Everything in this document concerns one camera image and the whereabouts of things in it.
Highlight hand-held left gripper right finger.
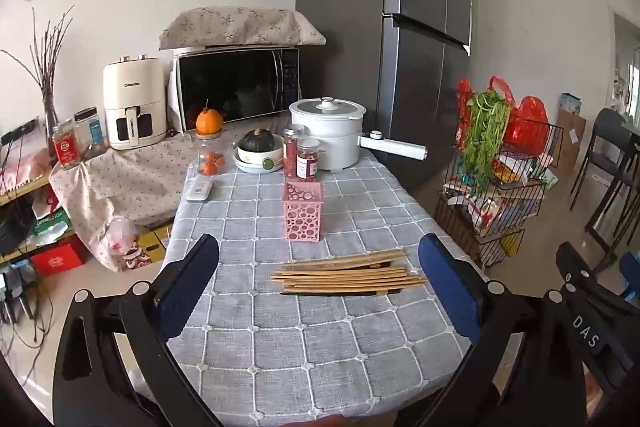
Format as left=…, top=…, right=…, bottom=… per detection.
left=418, top=232, right=601, bottom=427

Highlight pile of wooden chopsticks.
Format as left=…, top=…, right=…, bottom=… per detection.
left=270, top=249, right=431, bottom=297

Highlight grey checked tablecloth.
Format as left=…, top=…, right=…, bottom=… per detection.
left=162, top=146, right=490, bottom=427

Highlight floral cabinet cover cloth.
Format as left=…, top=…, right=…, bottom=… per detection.
left=48, top=122, right=283, bottom=274

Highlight tall red spice jar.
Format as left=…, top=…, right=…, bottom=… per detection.
left=282, top=124, right=307, bottom=180

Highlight black power strip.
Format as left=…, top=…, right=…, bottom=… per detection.
left=0, top=118, right=40, bottom=144

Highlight short red spice jar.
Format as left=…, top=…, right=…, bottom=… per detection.
left=296, top=138, right=321, bottom=183

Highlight narrow red plastic bag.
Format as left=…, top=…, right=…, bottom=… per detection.
left=454, top=77, right=477, bottom=154

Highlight black wire storage rack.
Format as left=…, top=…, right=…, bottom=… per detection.
left=433, top=117, right=562, bottom=269

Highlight black cables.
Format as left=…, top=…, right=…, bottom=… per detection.
left=0, top=257, right=57, bottom=350

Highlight white air fryer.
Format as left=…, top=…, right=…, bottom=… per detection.
left=103, top=54, right=169, bottom=151

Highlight white remote control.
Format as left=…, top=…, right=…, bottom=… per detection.
left=185, top=176, right=215, bottom=203

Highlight red gift box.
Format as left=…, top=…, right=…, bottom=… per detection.
left=30, top=242, right=87, bottom=278

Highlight dark green squash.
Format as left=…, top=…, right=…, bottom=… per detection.
left=237, top=128, right=275, bottom=153

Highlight white electric cooking pot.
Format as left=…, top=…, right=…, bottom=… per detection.
left=288, top=96, right=429, bottom=172

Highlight green box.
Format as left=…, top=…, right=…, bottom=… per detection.
left=26, top=206, right=72, bottom=239

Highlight wooden shelf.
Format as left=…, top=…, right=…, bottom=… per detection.
left=0, top=170, right=78, bottom=260

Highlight pink plastic bag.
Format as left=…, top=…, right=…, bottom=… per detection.
left=102, top=216, right=137, bottom=259

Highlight black microwave oven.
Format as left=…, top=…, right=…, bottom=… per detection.
left=170, top=47, right=301, bottom=135

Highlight green long beans bunch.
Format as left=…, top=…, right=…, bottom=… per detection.
left=461, top=90, right=512, bottom=199

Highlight dry branches in vase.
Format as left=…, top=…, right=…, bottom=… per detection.
left=0, top=4, right=77, bottom=148

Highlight black chair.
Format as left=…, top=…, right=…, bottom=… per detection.
left=569, top=107, right=640, bottom=275

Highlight red bag with handles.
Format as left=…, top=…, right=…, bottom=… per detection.
left=488, top=76, right=519, bottom=118

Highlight brown cardboard box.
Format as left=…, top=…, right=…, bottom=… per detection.
left=554, top=107, right=588, bottom=174

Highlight light blue package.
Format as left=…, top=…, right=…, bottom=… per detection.
left=559, top=92, right=584, bottom=116

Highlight grey refrigerator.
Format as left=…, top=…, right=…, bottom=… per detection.
left=295, top=0, right=473, bottom=203

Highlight black lid jar blue label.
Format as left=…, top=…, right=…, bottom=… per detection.
left=74, top=106, right=107, bottom=161

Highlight yellow cardboard box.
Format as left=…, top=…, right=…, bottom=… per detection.
left=136, top=226, right=174, bottom=264

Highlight glass jar with red label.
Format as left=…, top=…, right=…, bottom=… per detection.
left=52, top=120, right=81, bottom=171

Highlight glass jar of small oranges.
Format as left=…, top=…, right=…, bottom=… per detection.
left=192, top=132, right=236, bottom=178

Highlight pink perforated utensil holder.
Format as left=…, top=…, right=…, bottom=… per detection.
left=282, top=181, right=325, bottom=242

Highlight bulging red plastic bag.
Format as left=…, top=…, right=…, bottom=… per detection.
left=501, top=96, right=551, bottom=159

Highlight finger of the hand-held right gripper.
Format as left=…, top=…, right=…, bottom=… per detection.
left=556, top=241, right=632, bottom=308
left=619, top=252, right=640, bottom=305

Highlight orange fruit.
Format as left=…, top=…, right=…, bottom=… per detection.
left=195, top=107, right=224, bottom=136

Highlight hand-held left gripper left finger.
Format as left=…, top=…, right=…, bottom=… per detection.
left=52, top=233, right=223, bottom=427

